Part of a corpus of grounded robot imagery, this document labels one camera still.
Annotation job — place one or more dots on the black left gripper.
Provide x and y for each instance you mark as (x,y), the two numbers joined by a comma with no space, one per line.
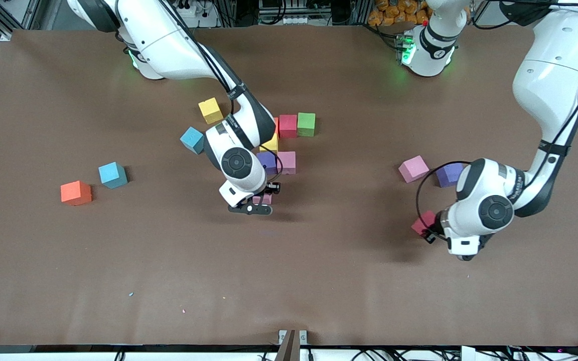
(438,226)

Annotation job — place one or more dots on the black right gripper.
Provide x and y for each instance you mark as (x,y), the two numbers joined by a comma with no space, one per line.
(267,190)

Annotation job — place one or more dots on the pink foam cube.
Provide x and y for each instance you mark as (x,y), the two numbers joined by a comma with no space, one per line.
(263,199)
(287,162)
(413,168)

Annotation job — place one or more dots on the red foam cube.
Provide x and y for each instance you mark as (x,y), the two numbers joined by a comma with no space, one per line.
(288,126)
(423,222)

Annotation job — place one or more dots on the purple foam cube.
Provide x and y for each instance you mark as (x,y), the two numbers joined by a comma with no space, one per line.
(268,161)
(447,174)

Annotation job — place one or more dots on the yellow foam cube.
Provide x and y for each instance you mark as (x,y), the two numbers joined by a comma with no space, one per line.
(211,110)
(271,145)

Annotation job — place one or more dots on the orange foam cube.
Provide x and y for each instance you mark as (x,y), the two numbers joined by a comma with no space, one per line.
(76,193)
(276,124)

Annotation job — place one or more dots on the green foam cube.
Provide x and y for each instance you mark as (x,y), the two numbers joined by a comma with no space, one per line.
(306,124)

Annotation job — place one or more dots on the teal foam cube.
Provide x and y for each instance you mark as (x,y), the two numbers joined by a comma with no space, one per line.
(113,175)
(191,140)

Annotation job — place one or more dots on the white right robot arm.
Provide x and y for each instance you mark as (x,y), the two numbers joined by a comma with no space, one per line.
(168,40)

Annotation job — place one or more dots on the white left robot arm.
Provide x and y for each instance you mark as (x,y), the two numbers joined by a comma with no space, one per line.
(550,75)

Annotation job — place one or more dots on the brown table mat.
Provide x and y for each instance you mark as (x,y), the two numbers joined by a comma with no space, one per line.
(289,281)

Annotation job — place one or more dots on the white power strip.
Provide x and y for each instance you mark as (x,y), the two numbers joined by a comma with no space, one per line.
(294,20)
(194,9)

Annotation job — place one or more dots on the pile of orange objects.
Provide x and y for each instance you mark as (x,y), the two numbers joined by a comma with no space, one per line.
(394,12)

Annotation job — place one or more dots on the metal mount bracket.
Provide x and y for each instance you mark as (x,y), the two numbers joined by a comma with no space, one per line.
(289,346)

